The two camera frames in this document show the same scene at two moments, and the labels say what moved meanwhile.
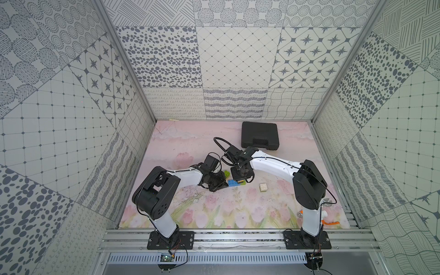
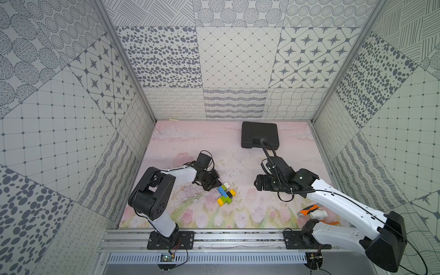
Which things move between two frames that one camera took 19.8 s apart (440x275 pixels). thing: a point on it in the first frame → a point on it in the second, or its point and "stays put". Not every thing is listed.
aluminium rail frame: [132, 241] stays put
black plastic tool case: [260, 135] stays put
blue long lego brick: [232, 183] → [222, 192]
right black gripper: [233, 170] → [266, 187]
